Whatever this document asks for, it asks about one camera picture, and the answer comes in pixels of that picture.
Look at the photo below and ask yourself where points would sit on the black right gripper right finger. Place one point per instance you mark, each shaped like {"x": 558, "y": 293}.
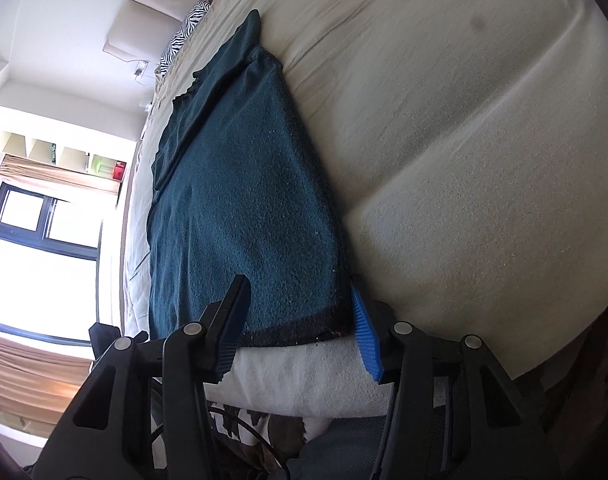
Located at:
{"x": 454, "y": 412}

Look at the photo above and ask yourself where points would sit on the dark framed window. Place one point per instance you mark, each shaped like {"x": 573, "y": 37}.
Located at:
{"x": 49, "y": 265}

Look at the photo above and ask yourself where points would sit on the white wall shelf unit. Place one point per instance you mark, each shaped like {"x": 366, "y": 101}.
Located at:
{"x": 59, "y": 155}

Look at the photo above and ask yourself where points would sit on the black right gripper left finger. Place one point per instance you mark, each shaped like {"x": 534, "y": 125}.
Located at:
{"x": 142, "y": 412}

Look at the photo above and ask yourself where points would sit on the dark teal knit sweater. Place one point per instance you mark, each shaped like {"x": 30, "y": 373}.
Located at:
{"x": 238, "y": 188}

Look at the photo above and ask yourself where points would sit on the beige window curtain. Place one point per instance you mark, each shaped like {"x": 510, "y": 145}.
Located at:
{"x": 38, "y": 380}

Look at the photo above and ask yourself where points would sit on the zebra print pillow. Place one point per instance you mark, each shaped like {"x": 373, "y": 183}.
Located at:
{"x": 177, "y": 41}

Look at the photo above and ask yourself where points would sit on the charger with white cable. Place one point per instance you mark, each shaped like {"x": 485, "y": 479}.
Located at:
{"x": 142, "y": 75}

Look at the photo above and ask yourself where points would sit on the beige padded headboard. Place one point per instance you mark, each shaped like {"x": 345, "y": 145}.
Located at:
{"x": 142, "y": 28}

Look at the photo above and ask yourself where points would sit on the cow print rug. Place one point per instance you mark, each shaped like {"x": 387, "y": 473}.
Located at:
{"x": 253, "y": 445}

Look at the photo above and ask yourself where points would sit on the red box on shelf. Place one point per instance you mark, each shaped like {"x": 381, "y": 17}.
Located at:
{"x": 119, "y": 171}

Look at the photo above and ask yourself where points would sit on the beige bed sheet mattress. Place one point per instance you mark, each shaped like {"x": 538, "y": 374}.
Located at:
{"x": 466, "y": 142}

